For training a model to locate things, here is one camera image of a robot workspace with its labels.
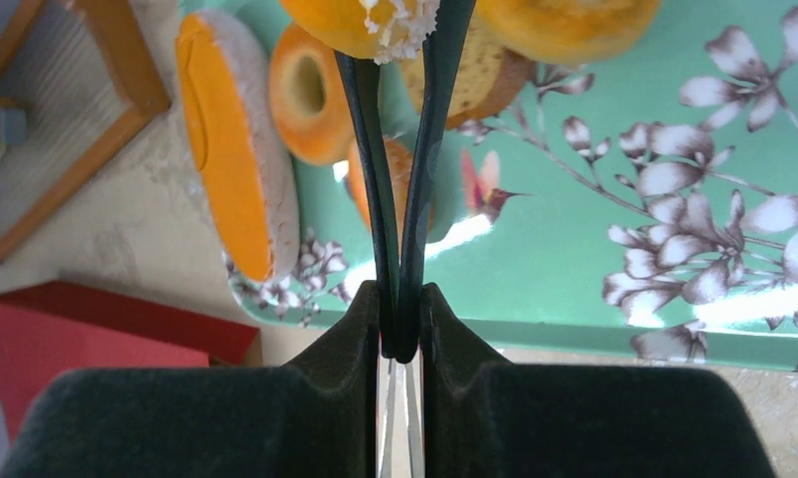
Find black metal tongs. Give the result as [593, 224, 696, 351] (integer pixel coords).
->
[334, 0, 479, 478]

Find yellow green cube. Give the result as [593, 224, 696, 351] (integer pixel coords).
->
[0, 97, 28, 146]

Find fake small sesame roll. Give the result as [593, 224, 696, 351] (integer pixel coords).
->
[346, 135, 413, 241]

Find red paper bag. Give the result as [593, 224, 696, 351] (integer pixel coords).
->
[0, 280, 263, 440]

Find fake brown bread slice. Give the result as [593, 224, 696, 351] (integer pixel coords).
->
[398, 16, 535, 131]

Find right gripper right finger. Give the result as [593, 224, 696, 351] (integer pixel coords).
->
[419, 284, 774, 477]

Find fake pink sugared bread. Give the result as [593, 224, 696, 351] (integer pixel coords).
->
[280, 0, 440, 65]

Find fake orange doughnut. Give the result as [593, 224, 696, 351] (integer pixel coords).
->
[269, 23, 354, 165]

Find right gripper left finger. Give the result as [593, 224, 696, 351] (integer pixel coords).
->
[0, 282, 379, 477]

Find wooden shelf rack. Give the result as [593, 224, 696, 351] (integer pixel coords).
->
[0, 1, 171, 264]

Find fake golden bagel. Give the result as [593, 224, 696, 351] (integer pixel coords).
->
[475, 0, 662, 65]

